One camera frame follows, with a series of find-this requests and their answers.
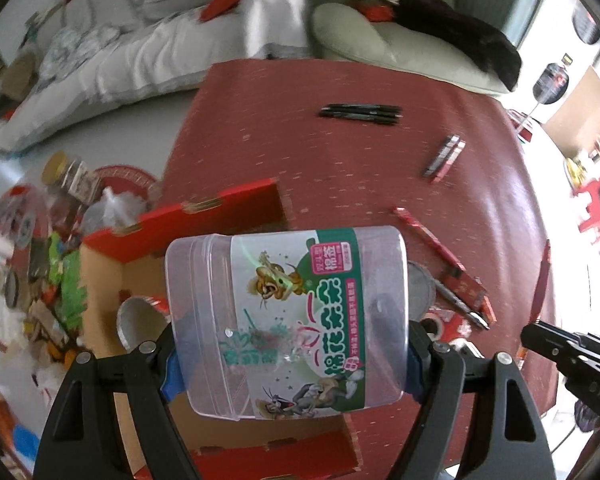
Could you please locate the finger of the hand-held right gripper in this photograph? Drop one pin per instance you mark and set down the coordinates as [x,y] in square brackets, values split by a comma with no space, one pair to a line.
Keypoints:
[550,340]

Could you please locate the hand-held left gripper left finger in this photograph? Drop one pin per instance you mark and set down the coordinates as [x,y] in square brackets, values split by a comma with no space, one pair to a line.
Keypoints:
[169,380]

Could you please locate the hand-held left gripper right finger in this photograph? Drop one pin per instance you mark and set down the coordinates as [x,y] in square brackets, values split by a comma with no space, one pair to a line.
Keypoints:
[420,360]

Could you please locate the clear plastic container green label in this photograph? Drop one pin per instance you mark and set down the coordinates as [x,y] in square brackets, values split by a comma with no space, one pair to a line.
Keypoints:
[280,310]

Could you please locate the red cardboard box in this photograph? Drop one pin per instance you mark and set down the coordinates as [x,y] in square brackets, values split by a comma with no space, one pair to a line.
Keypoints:
[205,210]

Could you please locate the grey translucent pen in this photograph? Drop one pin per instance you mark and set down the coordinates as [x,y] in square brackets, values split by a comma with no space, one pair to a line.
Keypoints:
[455,300]

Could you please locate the red plastic stool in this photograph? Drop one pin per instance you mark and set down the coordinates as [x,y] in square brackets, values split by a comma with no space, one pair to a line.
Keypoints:
[595,200]

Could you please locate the blue plastic item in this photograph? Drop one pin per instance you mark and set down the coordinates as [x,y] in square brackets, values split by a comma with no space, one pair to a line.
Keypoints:
[27,442]

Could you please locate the yellow object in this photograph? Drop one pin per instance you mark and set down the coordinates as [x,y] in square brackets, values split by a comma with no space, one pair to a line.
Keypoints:
[577,170]

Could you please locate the white plastic bag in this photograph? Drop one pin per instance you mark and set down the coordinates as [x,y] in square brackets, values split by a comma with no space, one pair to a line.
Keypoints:
[115,210]

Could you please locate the red speckled tablecloth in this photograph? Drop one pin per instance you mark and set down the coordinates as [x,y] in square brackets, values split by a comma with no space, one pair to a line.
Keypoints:
[355,170]

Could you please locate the red click pen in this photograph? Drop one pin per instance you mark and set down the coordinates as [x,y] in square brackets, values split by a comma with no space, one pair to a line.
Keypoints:
[450,160]

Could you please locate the grey click pen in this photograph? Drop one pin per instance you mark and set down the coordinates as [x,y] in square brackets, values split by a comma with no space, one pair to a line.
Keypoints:
[442,152]

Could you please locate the glass jar with yellow lid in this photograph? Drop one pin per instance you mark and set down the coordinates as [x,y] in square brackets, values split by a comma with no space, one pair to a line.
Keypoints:
[72,180]

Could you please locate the black marker pen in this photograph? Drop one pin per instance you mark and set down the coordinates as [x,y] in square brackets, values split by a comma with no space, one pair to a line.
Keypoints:
[365,107]
[355,113]

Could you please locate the grey green armchair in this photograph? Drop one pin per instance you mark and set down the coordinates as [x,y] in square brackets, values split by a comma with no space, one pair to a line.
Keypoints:
[380,45]

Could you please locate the dark brown fur coat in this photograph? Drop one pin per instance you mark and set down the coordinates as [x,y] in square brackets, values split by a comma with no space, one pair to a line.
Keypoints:
[460,35]

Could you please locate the sofa with white grey cover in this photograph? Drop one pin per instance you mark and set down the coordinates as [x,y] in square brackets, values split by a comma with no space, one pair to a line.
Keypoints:
[180,45]

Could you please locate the crumpled floral cloth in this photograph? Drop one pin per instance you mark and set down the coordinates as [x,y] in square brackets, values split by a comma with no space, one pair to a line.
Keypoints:
[75,52]

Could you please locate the small red cloth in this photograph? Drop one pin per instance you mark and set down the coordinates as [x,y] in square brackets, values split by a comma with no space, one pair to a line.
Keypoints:
[377,10]

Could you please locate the round dark wall decoration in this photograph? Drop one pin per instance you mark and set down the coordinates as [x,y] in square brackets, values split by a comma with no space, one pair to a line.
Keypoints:
[587,27]
[550,82]

